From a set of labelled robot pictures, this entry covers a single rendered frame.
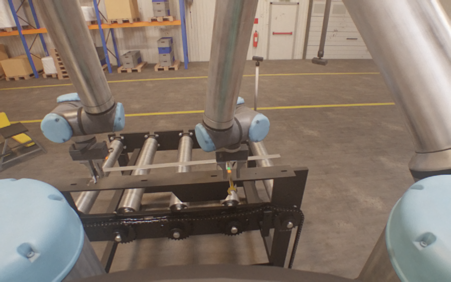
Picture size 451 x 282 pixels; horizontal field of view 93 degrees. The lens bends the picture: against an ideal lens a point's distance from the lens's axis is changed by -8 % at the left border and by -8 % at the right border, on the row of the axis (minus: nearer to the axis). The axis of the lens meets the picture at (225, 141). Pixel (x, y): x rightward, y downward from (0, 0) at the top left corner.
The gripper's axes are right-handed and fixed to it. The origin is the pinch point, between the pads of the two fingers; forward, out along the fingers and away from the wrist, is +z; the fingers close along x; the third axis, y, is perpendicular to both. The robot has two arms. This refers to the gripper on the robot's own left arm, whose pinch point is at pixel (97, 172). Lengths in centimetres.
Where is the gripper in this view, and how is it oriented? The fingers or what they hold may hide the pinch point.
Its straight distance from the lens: 108.6
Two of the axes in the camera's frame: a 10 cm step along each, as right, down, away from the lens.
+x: -10.0, 0.6, -0.7
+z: 0.1, 8.7, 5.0
